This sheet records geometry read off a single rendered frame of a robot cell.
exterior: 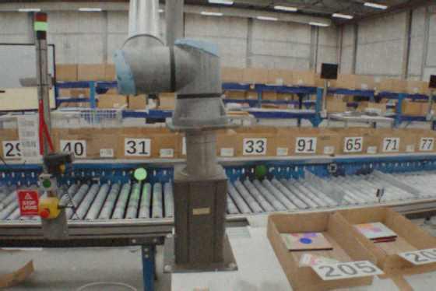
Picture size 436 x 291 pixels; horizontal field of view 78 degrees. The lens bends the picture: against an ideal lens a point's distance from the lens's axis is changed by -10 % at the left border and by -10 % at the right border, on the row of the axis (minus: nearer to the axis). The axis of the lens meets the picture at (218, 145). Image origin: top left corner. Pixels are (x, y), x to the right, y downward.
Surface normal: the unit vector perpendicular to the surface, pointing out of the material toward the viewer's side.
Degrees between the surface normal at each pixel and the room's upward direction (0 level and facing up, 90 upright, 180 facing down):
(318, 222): 90
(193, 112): 69
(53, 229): 90
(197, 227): 90
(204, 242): 90
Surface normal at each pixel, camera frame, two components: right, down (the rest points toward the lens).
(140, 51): 0.12, -0.50
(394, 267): 0.10, 0.22
